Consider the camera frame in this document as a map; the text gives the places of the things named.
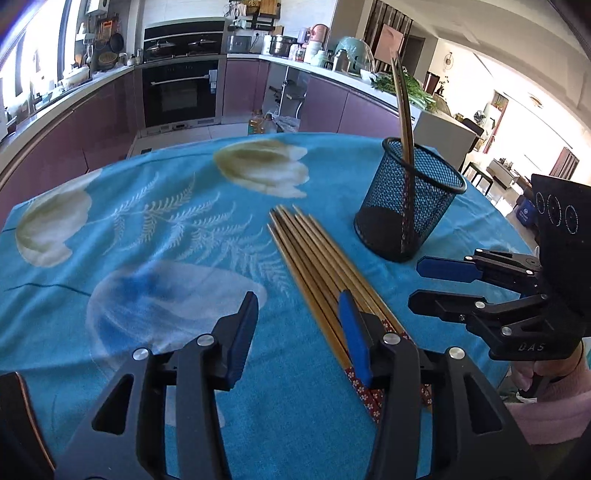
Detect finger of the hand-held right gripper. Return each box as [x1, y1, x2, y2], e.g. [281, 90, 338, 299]
[409, 288, 550, 344]
[417, 249, 548, 296]

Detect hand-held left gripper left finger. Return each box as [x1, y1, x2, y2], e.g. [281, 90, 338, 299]
[55, 292, 259, 480]

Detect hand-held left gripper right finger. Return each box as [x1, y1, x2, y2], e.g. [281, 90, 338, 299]
[338, 291, 541, 480]

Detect black mesh utensil holder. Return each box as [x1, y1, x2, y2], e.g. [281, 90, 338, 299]
[354, 137, 468, 264]

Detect bundle of wooden chopsticks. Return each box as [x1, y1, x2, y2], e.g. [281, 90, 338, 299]
[267, 204, 435, 424]

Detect wooden chopstick with floral handle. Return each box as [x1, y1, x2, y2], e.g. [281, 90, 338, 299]
[390, 55, 413, 254]
[396, 51, 416, 254]

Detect person's right forearm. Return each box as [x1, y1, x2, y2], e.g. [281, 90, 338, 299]
[508, 364, 591, 446]

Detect person's right hand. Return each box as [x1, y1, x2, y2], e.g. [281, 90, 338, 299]
[510, 344, 585, 400]

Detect blue bin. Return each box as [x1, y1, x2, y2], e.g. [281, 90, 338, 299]
[515, 194, 539, 229]

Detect blue floral tablecloth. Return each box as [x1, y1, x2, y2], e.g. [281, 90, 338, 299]
[0, 131, 541, 480]

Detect dark stool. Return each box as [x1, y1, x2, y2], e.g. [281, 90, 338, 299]
[464, 161, 490, 190]

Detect green leafy vegetables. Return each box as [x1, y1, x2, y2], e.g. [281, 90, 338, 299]
[372, 69, 437, 112]

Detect purple kitchen base cabinets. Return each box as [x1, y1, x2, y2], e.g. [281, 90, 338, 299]
[0, 65, 144, 204]
[224, 55, 478, 171]

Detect built-in black oven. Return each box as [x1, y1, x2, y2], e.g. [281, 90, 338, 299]
[141, 60, 220, 130]

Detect dark slatted screen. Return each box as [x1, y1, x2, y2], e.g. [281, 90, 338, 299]
[362, 0, 414, 61]

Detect black integrated cooker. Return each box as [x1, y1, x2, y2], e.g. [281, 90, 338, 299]
[143, 21, 228, 63]

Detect kitchen window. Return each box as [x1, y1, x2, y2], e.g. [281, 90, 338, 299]
[0, 0, 84, 93]

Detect framed wall picture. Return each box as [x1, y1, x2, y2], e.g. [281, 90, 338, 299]
[374, 24, 404, 65]

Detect wall rack with cutting boards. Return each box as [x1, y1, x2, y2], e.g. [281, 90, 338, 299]
[228, 0, 282, 33]

